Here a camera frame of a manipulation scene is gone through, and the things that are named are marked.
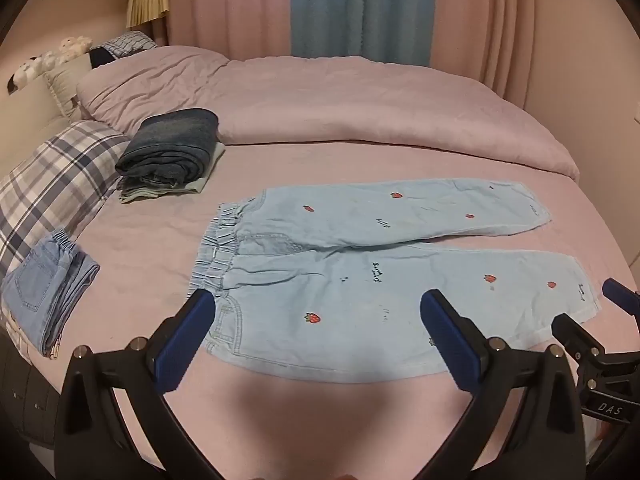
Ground folded dark blue jeans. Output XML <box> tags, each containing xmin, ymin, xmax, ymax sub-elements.
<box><xmin>115</xmin><ymin>108</ymin><xmax>220</xmax><ymax>188</ymax></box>

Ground large plaid pillow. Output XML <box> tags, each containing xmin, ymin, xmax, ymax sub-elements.
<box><xmin>0</xmin><ymin>120</ymin><xmax>132</xmax><ymax>281</ymax></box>

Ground folded blue denim pants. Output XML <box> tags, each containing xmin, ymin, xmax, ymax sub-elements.
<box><xmin>0</xmin><ymin>229</ymin><xmax>101</xmax><ymax>359</ymax></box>

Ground dark bedside cabinet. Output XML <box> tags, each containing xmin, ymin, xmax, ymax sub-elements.
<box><xmin>0</xmin><ymin>330</ymin><xmax>68</xmax><ymax>453</ymax></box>

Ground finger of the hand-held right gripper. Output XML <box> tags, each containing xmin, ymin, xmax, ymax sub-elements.
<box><xmin>551</xmin><ymin>312</ymin><xmax>607</xmax><ymax>362</ymax></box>
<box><xmin>601</xmin><ymin>278</ymin><xmax>640</xmax><ymax>319</ymax></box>

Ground cream cushion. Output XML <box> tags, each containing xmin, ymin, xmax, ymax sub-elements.
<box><xmin>45</xmin><ymin>52</ymin><xmax>94</xmax><ymax>121</ymax></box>

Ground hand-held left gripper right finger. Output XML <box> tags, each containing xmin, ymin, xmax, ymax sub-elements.
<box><xmin>420</xmin><ymin>288</ymin><xmax>587</xmax><ymax>480</ymax></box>

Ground pink curtain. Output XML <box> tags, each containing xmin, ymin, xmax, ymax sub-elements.
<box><xmin>167</xmin><ymin>0</ymin><xmax>294</xmax><ymax>61</ymax></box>
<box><xmin>429</xmin><ymin>0</ymin><xmax>640</xmax><ymax>128</ymax></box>

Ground light blue strawberry pants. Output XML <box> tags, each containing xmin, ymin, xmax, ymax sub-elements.
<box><xmin>187</xmin><ymin>177</ymin><xmax>601</xmax><ymax>385</ymax></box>

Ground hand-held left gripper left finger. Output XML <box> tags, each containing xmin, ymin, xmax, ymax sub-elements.
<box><xmin>54</xmin><ymin>288</ymin><xmax>217</xmax><ymax>480</ymax></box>

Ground beige headboard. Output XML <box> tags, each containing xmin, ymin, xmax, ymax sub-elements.
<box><xmin>0</xmin><ymin>72</ymin><xmax>72</xmax><ymax>186</ymax></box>

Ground small plaid pillow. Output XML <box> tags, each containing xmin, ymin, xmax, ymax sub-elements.
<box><xmin>90</xmin><ymin>31</ymin><xmax>158</xmax><ymax>68</ymax></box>

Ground pink duvet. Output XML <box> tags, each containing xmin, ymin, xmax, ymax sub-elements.
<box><xmin>77</xmin><ymin>45</ymin><xmax>581</xmax><ymax>183</ymax></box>

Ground blue curtain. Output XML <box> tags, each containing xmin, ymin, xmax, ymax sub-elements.
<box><xmin>290</xmin><ymin>0</ymin><xmax>434</xmax><ymax>68</ymax></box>

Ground black and white plush toy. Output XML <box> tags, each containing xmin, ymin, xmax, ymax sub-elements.
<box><xmin>7</xmin><ymin>56</ymin><xmax>42</xmax><ymax>92</ymax></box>

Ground folded pale green cloth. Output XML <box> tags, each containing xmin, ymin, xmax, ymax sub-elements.
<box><xmin>119</xmin><ymin>142</ymin><xmax>226</xmax><ymax>204</ymax></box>

